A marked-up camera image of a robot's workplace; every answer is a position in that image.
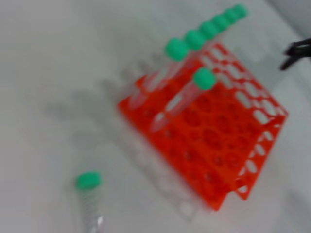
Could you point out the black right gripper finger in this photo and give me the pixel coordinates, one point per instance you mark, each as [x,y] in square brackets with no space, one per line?
[292,59]
[300,47]

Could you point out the graduated test tube green cap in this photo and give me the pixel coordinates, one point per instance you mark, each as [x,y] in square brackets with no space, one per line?
[88,180]

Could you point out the clear test tube green cap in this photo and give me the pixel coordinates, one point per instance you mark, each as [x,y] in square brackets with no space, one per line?
[176,49]
[209,29]
[205,78]
[232,15]
[194,40]
[241,11]
[222,21]

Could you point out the orange plastic test tube rack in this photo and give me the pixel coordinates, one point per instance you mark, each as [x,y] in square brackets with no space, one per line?
[213,136]

